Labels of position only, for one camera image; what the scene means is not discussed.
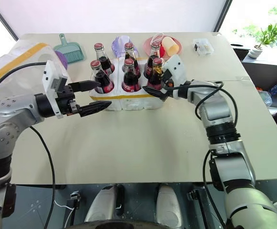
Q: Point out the green dustpan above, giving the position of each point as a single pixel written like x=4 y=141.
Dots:
x=71 y=51

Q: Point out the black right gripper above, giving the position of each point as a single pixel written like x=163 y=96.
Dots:
x=168 y=77

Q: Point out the black table clamp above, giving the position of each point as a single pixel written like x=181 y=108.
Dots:
x=75 y=199
x=192 y=196

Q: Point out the glass cola bottle red cap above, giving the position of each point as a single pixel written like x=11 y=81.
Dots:
x=152 y=60
x=103 y=82
x=155 y=76
x=130 y=80
x=103 y=62
x=129 y=51

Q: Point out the silver left robot leg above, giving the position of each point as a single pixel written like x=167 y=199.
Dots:
x=102 y=205

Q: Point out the clear plastic bag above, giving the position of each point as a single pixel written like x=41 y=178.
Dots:
x=21 y=57

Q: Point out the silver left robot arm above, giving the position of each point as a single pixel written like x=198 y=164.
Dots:
x=9 y=107

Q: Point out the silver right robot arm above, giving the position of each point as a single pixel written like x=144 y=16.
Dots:
x=236 y=167

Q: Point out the silver right robot leg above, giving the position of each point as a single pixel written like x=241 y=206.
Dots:
x=168 y=205

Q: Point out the red plastic piece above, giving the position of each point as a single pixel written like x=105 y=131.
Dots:
x=162 y=51

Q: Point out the dark window frame bar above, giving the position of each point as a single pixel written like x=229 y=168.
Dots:
x=2 y=19
x=221 y=15

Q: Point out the white foam crate yellow tape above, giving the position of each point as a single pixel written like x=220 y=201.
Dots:
x=131 y=102

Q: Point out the pink plate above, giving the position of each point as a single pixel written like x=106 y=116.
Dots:
x=177 y=46

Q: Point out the dark round robot waist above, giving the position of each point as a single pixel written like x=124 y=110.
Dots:
x=114 y=225

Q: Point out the pale yellow cup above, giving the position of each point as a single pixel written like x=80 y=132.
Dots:
x=171 y=45

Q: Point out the purple round disc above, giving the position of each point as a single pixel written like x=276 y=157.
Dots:
x=63 y=60

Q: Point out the silver robot leg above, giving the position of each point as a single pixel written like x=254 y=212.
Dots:
x=102 y=205
x=168 y=205

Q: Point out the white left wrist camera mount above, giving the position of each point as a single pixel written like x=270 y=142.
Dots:
x=50 y=71

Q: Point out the white loop band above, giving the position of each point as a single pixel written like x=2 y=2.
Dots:
x=157 y=35

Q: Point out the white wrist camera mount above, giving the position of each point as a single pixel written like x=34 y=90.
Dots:
x=177 y=69
x=50 y=71

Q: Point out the purple translucent plastic holder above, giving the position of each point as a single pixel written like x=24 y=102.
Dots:
x=118 y=45

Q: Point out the small clear plastic box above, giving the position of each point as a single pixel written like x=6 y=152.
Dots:
x=203 y=47

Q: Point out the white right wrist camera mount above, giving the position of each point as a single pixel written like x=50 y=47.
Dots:
x=177 y=69

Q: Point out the dark side desk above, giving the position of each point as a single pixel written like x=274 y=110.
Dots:
x=264 y=69

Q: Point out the potted green plant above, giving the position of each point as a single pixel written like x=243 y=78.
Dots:
x=259 y=46

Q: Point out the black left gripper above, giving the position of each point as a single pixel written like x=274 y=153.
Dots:
x=64 y=100

